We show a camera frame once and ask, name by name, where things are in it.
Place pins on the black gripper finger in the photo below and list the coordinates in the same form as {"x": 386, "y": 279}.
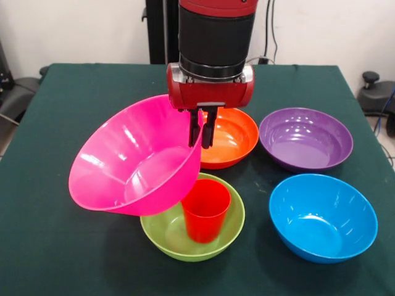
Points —
{"x": 209, "y": 132}
{"x": 195, "y": 132}

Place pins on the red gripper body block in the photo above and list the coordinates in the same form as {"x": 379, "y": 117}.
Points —
{"x": 210, "y": 94}

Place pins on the orange bowl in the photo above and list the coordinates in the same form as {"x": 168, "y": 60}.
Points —
{"x": 234, "y": 138}

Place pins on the large magenta bowl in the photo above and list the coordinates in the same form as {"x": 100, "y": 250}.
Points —
{"x": 123, "y": 160}

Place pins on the red cup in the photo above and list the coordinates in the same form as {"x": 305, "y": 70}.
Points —
{"x": 203, "y": 222}

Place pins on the purple bowl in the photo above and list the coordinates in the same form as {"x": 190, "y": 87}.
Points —
{"x": 305, "y": 145}

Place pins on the green bowl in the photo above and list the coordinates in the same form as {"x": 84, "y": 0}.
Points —
{"x": 157, "y": 234}

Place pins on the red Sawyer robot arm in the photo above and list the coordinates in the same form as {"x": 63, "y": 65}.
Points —
{"x": 216, "y": 37}

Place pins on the dark green table cloth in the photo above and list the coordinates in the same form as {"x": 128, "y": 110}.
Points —
{"x": 277, "y": 86}

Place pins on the blue bowl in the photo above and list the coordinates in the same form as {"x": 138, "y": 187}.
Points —
{"x": 321, "y": 228}

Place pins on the black chair base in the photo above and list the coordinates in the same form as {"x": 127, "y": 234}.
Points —
{"x": 378, "y": 95}
{"x": 21, "y": 89}

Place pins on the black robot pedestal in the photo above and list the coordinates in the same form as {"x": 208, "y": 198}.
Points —
{"x": 160, "y": 31}

